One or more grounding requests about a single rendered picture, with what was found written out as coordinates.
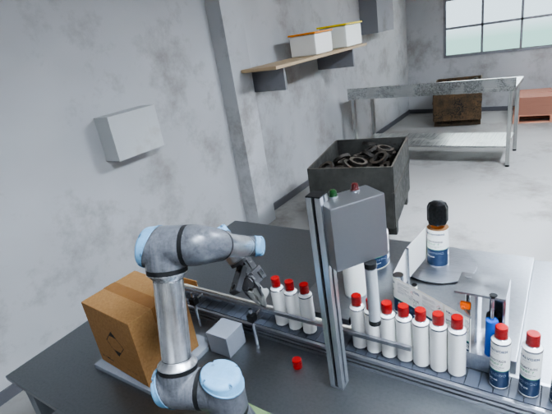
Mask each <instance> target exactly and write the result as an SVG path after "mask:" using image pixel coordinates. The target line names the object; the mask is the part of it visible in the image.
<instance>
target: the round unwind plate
mask: <svg viewBox="0 0 552 414"><path fill-rule="evenodd" d="M448 261H449V264H448V266H446V267H443V268H434V267H431V266H429V265H428V264H427V257H426V258H425V260H424V261H423V262H422V263H421V265H420V266H419V267H418V268H417V269H416V271H415V272H414V273H413V274H412V277H413V278H416V279H419V280H421V281H425V282H428V283H456V282H457V281H458V280H459V277H460V275H461V273H462V272H466V273H471V274H474V273H475V272H476V270H477V262H476V260H475V259H474V258H473V257H472V256H471V255H469V254H468V253H466V252H465V251H461V250H459V249H456V248H452V247H449V248H448Z"/></svg>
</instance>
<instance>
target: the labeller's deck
mask: <svg viewBox="0 0 552 414"><path fill-rule="evenodd" d="M410 244H411V241H399V240H393V239H389V256H390V261H389V264H388V265H386V266H385V267H383V268H382V269H378V270H377V278H378V289H379V311H381V302H382V301H383V300H390V301H391V302H392V310H393V311H394V299H393V272H394V270H395V269H396V267H397V265H398V262H399V261H400V259H401V257H402V255H403V252H404V251H405V249H406V248H407V247H408V246H409V245H410ZM453 248H456V247H453ZM456 249H459V250H461V251H465V252H466V253H468V254H469V255H471V256H472V257H473V258H474V259H475V260H476V262H477V270H476V272H475V274H481V275H486V276H492V277H497V278H507V279H511V288H510V302H509V315H508V336H509V337H510V338H511V339H512V346H511V358H510V371H509V373H513V374H516V371H517V366H518V357H519V352H520V347H521V341H522V332H523V327H524V322H525V318H526V313H527V303H528V298H529V293H530V288H531V279H532V274H533V269H534V260H535V258H532V257H526V256H519V255H507V254H500V253H494V252H488V251H475V250H469V249H462V248H456ZM336 273H337V278H338V294H339V301H340V309H341V316H342V323H343V324H345V325H349V318H350V310H349V306H350V304H352V299H350V298H347V297H346V296H345V290H344V282H343V271H339V272H336ZM413 283H416V284H417V289H418V290H420V291H422V292H423V293H425V294H427V295H429V296H430V297H433V298H434V299H435V300H437V301H440V302H442V303H443V304H445V305H446V306H448V307H450V308H452V309H454V310H455V311H458V302H460V301H465V294H461V293H456V292H454V289H455V287H456V285H457V283H458V282H456V283H428V282H425V281H421V280H419V279H416V278H413V277H412V276H411V277H410V285H412V284H413ZM309 291H310V292H312V296H313V302H314V308H315V317H317V318H321V312H320V301H319V294H318V288H317V282H315V284H314V285H313V286H312V287H311V288H310V289H309ZM470 301H471V326H475V297H474V296H470ZM488 311H490V299H487V298H483V297H482V303H481V327H482V328H483V329H485V318H486V312H488Z"/></svg>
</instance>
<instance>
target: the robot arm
mask: <svg viewBox="0 0 552 414"><path fill-rule="evenodd" d="M264 253H265V240H264V238H263V237H262V236H256V235H254V236H244V235H237V234H231V231H230V230H229V229H228V228H227V226H226V225H225V224H222V225H221V226H219V227H218V228H213V227H209V226H205V225H199V224H185V225H165V226H163V225H158V226H153V227H147V228H145V229H144V230H142V231H141V233H140V235H139V236H138V238H137V240H136V245H135V259H136V263H137V264H138V265H139V266H140V267H141V268H145V272H146V277H148V278H149V279H151V280H152V281H153V288H154V302H155V309H156V316H157V324H158V331H159V345H160V352H161V359H162V360H161V361H160V362H159V363H158V365H157V368H156V369H155V371H154V373H153V374H152V378H151V380H152V383H151V384H150V391H151V395H152V399H153V400H154V403H155V404H156V405H157V406H158V407H161V408H167V409H169V410H175V409H178V410H192V411H207V412H209V414H255V412H254V410H253V409H252V408H251V406H250V405H249V403H248V400H247V396H246V389H245V381H244V378H243V376H242V372H241V370H240V368H239V367H238V366H237V365H236V364H235V363H234V362H232V361H229V360H225V359H218V360H214V361H213V362H209V363H207V364H206V365H205V366H204V367H198V361H197V358H196V356H194V355H192V354H191V342H190V334H189V326H188V318H187V310H186V295H185V288H184V279H183V276H184V275H185V273H186V272H187V271H188V267H187V266H197V265H206V264H209V263H214V262H218V261H223V260H226V261H227V262H228V264H229V265H231V267H232V269H234V268H236V267H237V269H236V272H235V274H234V278H233V281H232V286H231V288H230V291H229V293H230V294H232V295H233V296H234V295H236V294H238V293H240V292H241V290H243V292H244V293H245V294H246V295H247V296H248V297H249V298H250V299H251V300H252V301H254V302H255V303H256V304H258V305H260V306H263V307H267V303H266V297H267V296H268V294H269V289H268V288H262V287H261V285H260V281H262V280H263V278H264V277H265V276H266V274H265V272H264V271H263V269H262V268H261V267H260V266H259V265H258V266H256V264H255V262H254V261H253V259H252V258H251V257H252V256H254V257H256V256H262V255H263V254H264ZM260 269H261V270H262V272H263V273H264V274H262V273H261V271H260Z"/></svg>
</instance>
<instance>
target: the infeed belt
mask: <svg viewBox="0 0 552 414"><path fill-rule="evenodd" d="M185 295H186V302H187V304H189V305H190V303H189V298H191V292H188V291H185ZM198 300H199V303H198V304H197V305H196V306H197V307H200V308H203V309H206V310H209V311H214V312H217V313H220V314H223V315H228V316H231V317H234V318H237V319H239V320H245V321H247V319H246V316H247V315H248V314H249V308H248V307H244V306H239V305H236V304H233V303H230V302H226V301H221V300H218V299H215V298H212V297H207V296H202V297H201V298H199V299H198ZM255 324H258V325H262V326H264V327H267V328H271V329H276V330H278V331H281V332H284V333H287V334H292V335H295V336H298V337H301V338H306V339H309V340H312V341H315V342H318V343H323V344H325V342H324V331H323V328H321V327H318V326H317V332H316V333H315V334H312V335H307V334H305V333H304V332H303V327H302V329H301V330H298V331H291V330H290V329H289V324H288V325H286V326H284V327H279V326H277V325H276V319H275V315H273V314H270V313H266V312H263V311H260V312H259V314H258V315H257V321H256V322H255ZM343 337H344V345H345V350H346V351H349V352H354V353H356V354H360V355H362V356H365V357H370V358H374V359H376V360H379V361H384V362H388V363H390V364H393V365H396V366H401V367H404V368H407V369H410V370H415V371H418V372H421V373H424V374H427V375H432V376H434V377H438V378H441V379H443V380H448V381H452V382H454V383H457V384H462V385H466V386H468V387H471V388H474V389H479V390H482V391H485V392H488V393H493V394H496V395H499V396H502V397H505V398H510V399H512V400H516V401H519V402H522V403H526V404H530V405H532V406H536V407H540V408H544V409H546V410H550V411H552V402H551V401H550V387H547V386H544V385H542V387H541V385H540V395H539V397H538V398H535V399H529V398H524V397H523V396H522V395H521V394H520V393H519V392H518V381H519V379H517V378H513V377H512V379H511V377H510V376H509V383H508V384H509V386H508V388H507V389H505V390H498V389H494V388H492V387H491V386H490V384H489V375H490V373H486V372H484V371H480V370H475V369H472V368H468V367H466V374H465V376H464V377H462V378H455V377H452V376H451V375H450V374H449V373H448V370H447V371H446V372H444V373H436V372H434V371H433V370H432V369H431V368H430V367H429V366H428V367H426V368H419V367H417V366H415V365H414V363H413V361H412V362H410V363H403V362H401V361H400V360H399V359H398V356H397V357H395V358H394V359H387V358H384V357H383V356H382V353H380V354H376V355H374V354H370V353H369V352H368V351H367V348H366V349H363V350H358V349H356V348H354V347H353V341H352V335H348V334H345V333H344V334H343Z"/></svg>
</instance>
